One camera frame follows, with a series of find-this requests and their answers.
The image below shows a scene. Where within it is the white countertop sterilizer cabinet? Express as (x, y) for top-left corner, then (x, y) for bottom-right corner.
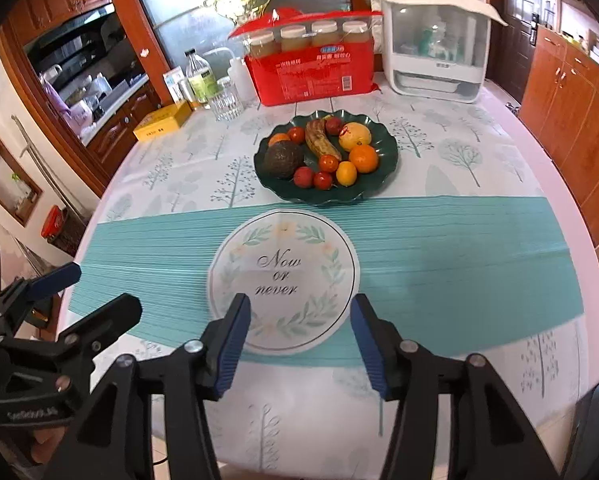
(371, 0), (507, 104)

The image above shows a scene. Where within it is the bottle with green label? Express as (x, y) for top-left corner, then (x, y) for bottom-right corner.
(185, 49), (219, 106)

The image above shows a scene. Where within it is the small white blue box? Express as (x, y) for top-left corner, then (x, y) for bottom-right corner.
(162, 66), (190, 102)

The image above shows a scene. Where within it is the red paper cup package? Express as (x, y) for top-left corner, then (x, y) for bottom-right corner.
(229, 8), (383, 106)

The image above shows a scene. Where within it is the clear glass cup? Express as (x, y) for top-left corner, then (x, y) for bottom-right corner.
(209, 77), (244, 122)

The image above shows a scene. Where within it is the brown ripe banana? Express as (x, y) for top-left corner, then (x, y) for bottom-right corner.
(305, 118), (342, 162)

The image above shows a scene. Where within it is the yellow cardboard box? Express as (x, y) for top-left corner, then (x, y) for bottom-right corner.
(133, 101), (192, 142)

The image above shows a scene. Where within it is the dark avocado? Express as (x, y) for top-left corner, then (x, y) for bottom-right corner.
(262, 141), (304, 179)

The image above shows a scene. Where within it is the yellow apple with sticker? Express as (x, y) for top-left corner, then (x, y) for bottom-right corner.
(339, 122), (372, 152)

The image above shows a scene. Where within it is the tree pattern tablecloth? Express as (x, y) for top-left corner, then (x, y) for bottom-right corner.
(78, 87), (599, 479)

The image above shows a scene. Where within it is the small yellow orange kumquat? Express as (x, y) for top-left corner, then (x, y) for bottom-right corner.
(335, 160), (358, 188)

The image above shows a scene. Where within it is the large red tomato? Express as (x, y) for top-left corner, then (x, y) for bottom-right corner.
(286, 126), (305, 145)

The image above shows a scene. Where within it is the dark green scalloped plate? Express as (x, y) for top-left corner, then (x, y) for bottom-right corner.
(254, 110), (398, 206)

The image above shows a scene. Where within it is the white plastic squeeze bottle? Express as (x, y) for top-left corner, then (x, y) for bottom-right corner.
(228, 58), (257, 103)

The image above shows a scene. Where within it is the wooden cabinet right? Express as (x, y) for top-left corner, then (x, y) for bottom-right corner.
(519, 27), (599, 244)

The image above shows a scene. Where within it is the small red cherry tomato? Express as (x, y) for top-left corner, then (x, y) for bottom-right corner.
(324, 116), (344, 136)

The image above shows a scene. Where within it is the large orange mandarin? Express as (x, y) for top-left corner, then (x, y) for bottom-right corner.
(268, 133), (292, 146)

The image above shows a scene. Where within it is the round white floral placemat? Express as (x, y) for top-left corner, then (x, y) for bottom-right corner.
(207, 209), (361, 356)

